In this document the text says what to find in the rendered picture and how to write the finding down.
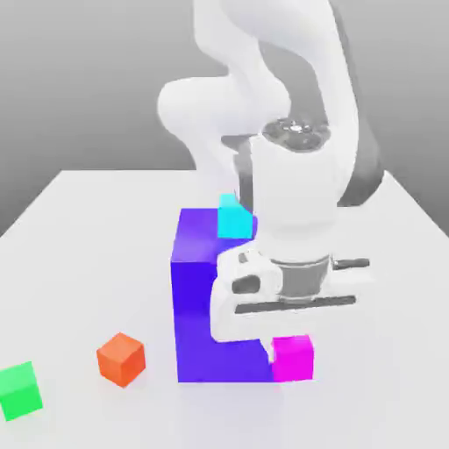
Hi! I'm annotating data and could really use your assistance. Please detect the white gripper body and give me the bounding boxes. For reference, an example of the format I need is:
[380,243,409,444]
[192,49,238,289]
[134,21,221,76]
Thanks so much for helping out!
[209,285,362,344]

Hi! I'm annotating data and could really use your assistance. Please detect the small orange cube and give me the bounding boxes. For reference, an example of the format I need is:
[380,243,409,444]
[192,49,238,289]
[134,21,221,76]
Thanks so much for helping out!
[96,331,146,389]

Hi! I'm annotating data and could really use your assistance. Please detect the large purple box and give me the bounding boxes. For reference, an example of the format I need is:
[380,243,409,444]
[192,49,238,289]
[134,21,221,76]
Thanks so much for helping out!
[170,207,275,384]

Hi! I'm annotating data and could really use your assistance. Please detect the small cyan cube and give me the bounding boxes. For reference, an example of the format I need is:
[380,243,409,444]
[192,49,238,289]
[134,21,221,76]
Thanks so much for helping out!
[217,193,254,240]

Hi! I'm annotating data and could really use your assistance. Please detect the small magenta cube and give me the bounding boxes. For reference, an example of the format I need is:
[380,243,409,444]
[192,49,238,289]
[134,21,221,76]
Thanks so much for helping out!
[272,334,315,383]

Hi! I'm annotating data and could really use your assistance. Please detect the small green cube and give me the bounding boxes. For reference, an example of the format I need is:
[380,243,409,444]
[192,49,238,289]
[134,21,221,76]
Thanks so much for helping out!
[0,360,45,423]

